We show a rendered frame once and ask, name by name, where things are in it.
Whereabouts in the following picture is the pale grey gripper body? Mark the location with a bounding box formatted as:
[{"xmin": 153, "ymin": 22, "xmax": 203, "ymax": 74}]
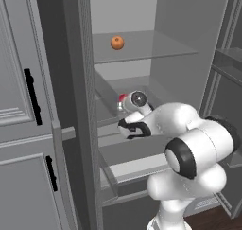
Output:
[{"xmin": 116, "ymin": 100, "xmax": 125, "ymax": 113}]

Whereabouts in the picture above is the orange round onion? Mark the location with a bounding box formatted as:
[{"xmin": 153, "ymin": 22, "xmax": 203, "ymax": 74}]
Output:
[{"xmin": 110, "ymin": 35, "xmax": 126, "ymax": 51}]

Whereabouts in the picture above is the clear fridge drawer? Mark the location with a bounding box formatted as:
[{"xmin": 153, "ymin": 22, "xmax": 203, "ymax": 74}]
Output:
[{"xmin": 94, "ymin": 70, "xmax": 173, "ymax": 128}]

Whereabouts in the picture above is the grey open fridge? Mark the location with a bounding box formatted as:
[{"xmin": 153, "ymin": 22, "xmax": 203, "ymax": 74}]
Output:
[{"xmin": 60, "ymin": 0, "xmax": 242, "ymax": 230}]

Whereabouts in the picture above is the glass fridge shelf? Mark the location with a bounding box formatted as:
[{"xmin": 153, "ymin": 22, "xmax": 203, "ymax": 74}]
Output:
[{"xmin": 92, "ymin": 29, "xmax": 199, "ymax": 65}]

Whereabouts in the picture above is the grey fridge drawer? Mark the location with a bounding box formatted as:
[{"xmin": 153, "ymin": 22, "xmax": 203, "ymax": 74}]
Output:
[{"xmin": 97, "ymin": 138, "xmax": 178, "ymax": 207}]

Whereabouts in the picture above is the tall grey cabinet door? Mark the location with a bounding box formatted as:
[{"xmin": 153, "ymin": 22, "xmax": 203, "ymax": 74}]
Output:
[{"xmin": 0, "ymin": 0, "xmax": 53, "ymax": 145}]

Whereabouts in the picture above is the grey fridge door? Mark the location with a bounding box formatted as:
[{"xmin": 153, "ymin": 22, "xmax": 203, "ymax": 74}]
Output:
[{"xmin": 198, "ymin": 0, "xmax": 242, "ymax": 220}]

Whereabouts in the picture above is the short grey cabinet door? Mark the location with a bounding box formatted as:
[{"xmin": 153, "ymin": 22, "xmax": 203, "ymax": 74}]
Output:
[{"xmin": 0, "ymin": 133, "xmax": 72, "ymax": 230}]

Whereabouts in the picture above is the long black cabinet handle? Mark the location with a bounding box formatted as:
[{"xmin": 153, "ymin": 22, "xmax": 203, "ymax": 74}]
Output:
[{"xmin": 23, "ymin": 67, "xmax": 43, "ymax": 127}]

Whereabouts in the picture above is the short black cabinet handle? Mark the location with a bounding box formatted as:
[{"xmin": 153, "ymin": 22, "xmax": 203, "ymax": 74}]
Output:
[{"xmin": 44, "ymin": 155, "xmax": 60, "ymax": 193}]

